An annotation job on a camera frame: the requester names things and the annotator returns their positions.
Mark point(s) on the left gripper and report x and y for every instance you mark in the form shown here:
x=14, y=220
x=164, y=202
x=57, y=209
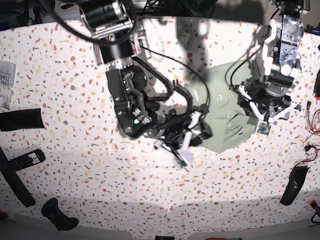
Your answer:
x=265, y=96

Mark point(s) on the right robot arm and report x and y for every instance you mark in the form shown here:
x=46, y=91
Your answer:
x=145, y=102

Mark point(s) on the clear plastic parts box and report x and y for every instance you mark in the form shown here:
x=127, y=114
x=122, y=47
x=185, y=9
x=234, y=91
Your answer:
x=7, y=79

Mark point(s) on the black curved handle right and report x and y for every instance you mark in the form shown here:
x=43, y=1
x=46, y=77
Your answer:
x=296, y=180

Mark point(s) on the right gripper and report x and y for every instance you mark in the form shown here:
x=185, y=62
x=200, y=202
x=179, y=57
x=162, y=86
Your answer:
x=172, y=129

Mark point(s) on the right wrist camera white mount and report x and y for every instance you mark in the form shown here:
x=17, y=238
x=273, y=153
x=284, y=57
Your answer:
x=182, y=157

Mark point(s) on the red handled screwdriver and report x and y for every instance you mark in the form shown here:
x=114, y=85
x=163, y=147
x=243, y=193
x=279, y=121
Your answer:
x=222, y=238

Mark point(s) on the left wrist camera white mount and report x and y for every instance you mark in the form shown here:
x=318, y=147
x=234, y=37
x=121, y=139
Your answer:
x=269, y=117

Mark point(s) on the light green T-shirt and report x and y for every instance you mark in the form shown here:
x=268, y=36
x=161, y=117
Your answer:
x=229, y=124

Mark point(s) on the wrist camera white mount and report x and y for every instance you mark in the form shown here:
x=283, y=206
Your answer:
x=182, y=157
x=269, y=117

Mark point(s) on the black cylindrical roll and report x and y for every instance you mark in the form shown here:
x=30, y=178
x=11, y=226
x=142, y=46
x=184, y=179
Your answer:
x=21, y=119

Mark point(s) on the red black device right edge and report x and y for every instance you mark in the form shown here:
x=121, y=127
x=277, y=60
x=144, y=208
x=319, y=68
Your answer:
x=316, y=89

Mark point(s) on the black game controller grip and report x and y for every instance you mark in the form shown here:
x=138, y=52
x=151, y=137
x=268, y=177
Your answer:
x=62, y=222

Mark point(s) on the small black box bottom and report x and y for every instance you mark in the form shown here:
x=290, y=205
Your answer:
x=158, y=237

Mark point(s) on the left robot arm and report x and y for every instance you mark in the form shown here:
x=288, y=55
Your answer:
x=279, y=51

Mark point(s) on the black TV remote control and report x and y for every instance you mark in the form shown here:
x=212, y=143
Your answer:
x=27, y=160

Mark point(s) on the long black bar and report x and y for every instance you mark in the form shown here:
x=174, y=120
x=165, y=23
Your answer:
x=15, y=182

